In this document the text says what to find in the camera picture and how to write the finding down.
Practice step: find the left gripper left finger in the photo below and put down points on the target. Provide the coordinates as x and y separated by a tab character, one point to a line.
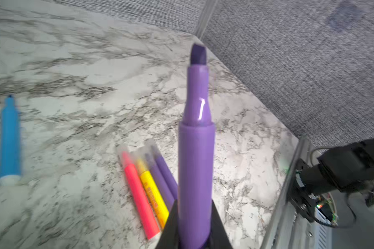
170	238

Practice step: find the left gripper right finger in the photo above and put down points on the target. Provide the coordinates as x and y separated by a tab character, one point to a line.
218	235

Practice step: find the purple highlighter pen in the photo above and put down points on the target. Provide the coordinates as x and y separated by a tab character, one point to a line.
165	170
158	178
196	156

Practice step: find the blue highlighter pen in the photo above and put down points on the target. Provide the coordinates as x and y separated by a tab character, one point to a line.
10	145

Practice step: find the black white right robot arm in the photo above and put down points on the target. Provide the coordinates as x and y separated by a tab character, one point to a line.
345	168

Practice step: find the yellow highlighter pen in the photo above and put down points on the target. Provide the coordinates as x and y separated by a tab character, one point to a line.
150	186

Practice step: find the pink highlighter pen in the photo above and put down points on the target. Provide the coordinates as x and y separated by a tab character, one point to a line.
149	224

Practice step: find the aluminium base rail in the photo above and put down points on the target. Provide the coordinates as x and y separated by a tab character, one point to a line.
288	229

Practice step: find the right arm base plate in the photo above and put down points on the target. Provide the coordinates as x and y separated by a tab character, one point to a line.
301	189

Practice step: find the white vented cable duct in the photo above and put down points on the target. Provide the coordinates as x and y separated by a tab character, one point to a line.
322	236

